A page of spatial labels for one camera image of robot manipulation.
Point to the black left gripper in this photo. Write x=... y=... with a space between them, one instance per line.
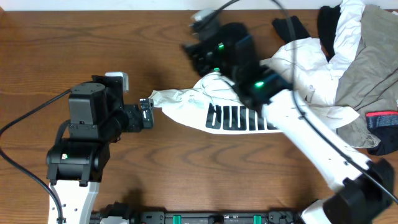
x=134 y=125

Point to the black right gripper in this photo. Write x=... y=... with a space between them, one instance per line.
x=198 y=54

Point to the white t-shirt with black logo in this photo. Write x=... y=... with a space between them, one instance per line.
x=211 y=106

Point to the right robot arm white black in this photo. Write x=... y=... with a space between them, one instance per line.
x=362 y=189

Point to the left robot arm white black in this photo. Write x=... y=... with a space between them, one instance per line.
x=98 y=117

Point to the white shirt in pile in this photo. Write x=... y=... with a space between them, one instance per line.
x=316 y=78

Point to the black garment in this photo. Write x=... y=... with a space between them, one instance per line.
x=327 y=22

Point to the khaki grey garment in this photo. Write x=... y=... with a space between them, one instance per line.
x=370 y=82

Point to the navy garment with red band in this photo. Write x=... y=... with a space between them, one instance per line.
x=383 y=124

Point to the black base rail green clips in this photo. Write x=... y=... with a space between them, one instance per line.
x=199 y=217

